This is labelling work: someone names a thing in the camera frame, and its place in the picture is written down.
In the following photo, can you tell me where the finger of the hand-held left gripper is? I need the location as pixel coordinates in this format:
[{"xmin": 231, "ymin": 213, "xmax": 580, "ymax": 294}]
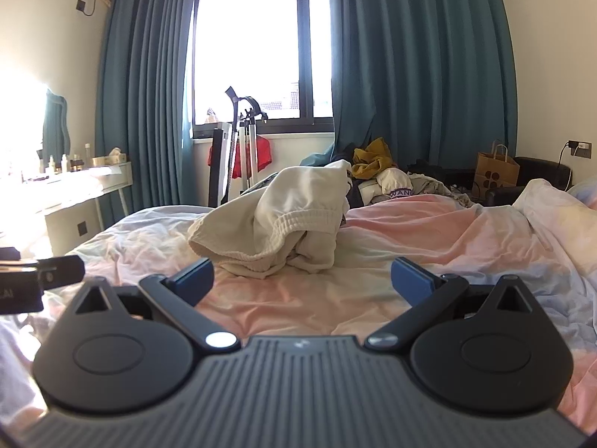
[{"xmin": 40, "ymin": 258, "xmax": 86, "ymax": 289}]

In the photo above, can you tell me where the white garment with purple print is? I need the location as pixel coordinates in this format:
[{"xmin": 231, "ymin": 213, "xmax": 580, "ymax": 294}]
[{"xmin": 375, "ymin": 168, "xmax": 416, "ymax": 201}]

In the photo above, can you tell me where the red cloth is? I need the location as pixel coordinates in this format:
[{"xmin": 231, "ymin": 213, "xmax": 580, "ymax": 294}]
[{"xmin": 207, "ymin": 135, "xmax": 272, "ymax": 178}]

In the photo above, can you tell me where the dark armchair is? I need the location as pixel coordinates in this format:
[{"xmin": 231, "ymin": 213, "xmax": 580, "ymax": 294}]
[{"xmin": 485, "ymin": 156, "xmax": 572, "ymax": 206}]

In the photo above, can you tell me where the cream zip jacket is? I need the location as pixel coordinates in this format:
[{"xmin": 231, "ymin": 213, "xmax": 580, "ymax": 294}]
[{"xmin": 188, "ymin": 159, "xmax": 351, "ymax": 277}]

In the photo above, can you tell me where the teal curtain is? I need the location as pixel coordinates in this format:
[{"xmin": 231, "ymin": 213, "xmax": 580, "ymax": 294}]
[
  {"xmin": 96, "ymin": 0, "xmax": 201, "ymax": 229},
  {"xmin": 326, "ymin": 0, "xmax": 518, "ymax": 183}
]

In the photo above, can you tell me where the metal folding rack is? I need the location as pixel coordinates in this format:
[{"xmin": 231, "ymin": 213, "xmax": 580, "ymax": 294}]
[{"xmin": 210, "ymin": 86, "xmax": 269, "ymax": 206}]

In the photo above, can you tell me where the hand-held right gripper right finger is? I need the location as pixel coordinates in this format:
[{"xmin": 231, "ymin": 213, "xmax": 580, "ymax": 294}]
[{"xmin": 364, "ymin": 258, "xmax": 530, "ymax": 352}]

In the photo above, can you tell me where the dark garment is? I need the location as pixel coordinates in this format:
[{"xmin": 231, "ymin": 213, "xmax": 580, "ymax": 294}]
[{"xmin": 333, "ymin": 149, "xmax": 374, "ymax": 208}]

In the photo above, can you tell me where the white dressing table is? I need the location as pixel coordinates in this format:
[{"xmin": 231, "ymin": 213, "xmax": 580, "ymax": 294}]
[{"xmin": 0, "ymin": 161, "xmax": 134, "ymax": 262}]

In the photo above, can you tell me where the dark-framed window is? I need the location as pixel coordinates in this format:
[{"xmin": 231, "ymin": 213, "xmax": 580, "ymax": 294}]
[{"xmin": 189, "ymin": 0, "xmax": 337, "ymax": 138}]

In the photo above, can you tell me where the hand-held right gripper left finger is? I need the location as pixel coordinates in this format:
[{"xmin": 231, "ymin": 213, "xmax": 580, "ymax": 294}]
[{"xmin": 75, "ymin": 258, "xmax": 241, "ymax": 352}]

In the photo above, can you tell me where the mustard yellow garment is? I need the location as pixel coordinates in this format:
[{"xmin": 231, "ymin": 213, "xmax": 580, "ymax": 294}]
[{"xmin": 351, "ymin": 137, "xmax": 398, "ymax": 179}]

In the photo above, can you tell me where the pastel pink and blue duvet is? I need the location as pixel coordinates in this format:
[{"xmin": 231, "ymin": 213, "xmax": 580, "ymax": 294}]
[{"xmin": 0, "ymin": 180, "xmax": 597, "ymax": 430}]

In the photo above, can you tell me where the brown paper bag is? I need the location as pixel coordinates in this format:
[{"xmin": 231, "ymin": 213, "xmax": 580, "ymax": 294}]
[{"xmin": 471, "ymin": 144, "xmax": 521, "ymax": 201}]

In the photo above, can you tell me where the beige grey garment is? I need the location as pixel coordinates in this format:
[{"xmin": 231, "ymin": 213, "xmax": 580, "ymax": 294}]
[{"xmin": 410, "ymin": 172, "xmax": 472, "ymax": 206}]

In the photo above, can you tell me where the tissue box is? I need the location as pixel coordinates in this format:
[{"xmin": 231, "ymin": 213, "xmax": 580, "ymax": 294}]
[{"xmin": 92, "ymin": 147, "xmax": 124, "ymax": 167}]

